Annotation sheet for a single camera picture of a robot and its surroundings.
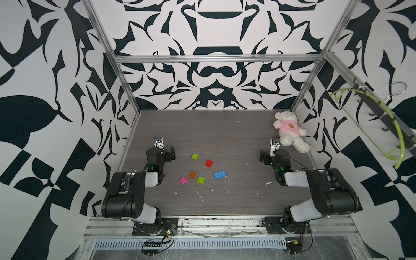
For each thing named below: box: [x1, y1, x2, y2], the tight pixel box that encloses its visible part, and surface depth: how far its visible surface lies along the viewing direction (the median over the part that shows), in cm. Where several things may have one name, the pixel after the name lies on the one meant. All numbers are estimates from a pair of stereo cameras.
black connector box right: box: [286, 240, 303, 255], surface depth 73 cm
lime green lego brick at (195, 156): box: [191, 152, 200, 161], surface depth 97 cm
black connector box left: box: [141, 241, 163, 257], surface depth 73 cm
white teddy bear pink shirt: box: [273, 111, 311, 154], surface depth 103 cm
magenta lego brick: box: [179, 176, 188, 186], surface depth 88 cm
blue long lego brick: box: [213, 169, 228, 180], surface depth 91 cm
